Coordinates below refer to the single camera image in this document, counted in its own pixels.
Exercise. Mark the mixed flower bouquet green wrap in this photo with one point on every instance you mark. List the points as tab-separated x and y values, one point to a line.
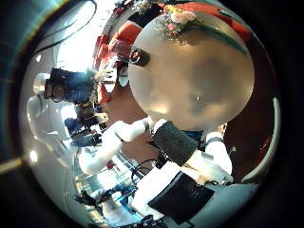
180	17

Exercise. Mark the dark cylindrical vase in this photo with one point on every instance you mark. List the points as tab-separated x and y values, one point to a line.
139	57

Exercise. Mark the red chair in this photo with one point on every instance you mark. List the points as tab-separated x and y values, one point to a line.
101	50

